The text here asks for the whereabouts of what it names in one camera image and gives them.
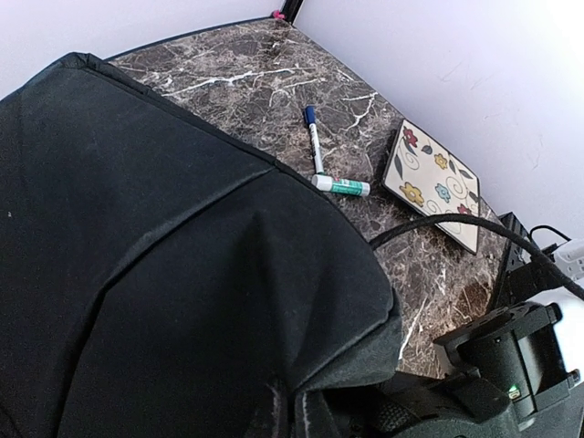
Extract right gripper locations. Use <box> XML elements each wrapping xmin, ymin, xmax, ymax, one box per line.
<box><xmin>326</xmin><ymin>303</ymin><xmax>582</xmax><ymax>437</ymax></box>

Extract black backpack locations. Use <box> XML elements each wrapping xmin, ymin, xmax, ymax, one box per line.
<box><xmin>1</xmin><ymin>53</ymin><xmax>402</xmax><ymax>437</ymax></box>

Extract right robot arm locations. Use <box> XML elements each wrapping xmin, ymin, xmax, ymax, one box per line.
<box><xmin>332</xmin><ymin>214</ymin><xmax>583</xmax><ymax>437</ymax></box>

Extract floral ceramic tile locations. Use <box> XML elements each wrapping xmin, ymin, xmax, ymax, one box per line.
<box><xmin>381</xmin><ymin>118</ymin><xmax>483</xmax><ymax>256</ymax></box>

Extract green cap glue stick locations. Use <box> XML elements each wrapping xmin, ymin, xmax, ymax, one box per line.
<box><xmin>311</xmin><ymin>174</ymin><xmax>370</xmax><ymax>197</ymax></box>

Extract small white marker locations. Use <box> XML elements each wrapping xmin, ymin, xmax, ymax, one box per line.
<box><xmin>304</xmin><ymin>106</ymin><xmax>325</xmax><ymax>174</ymax></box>

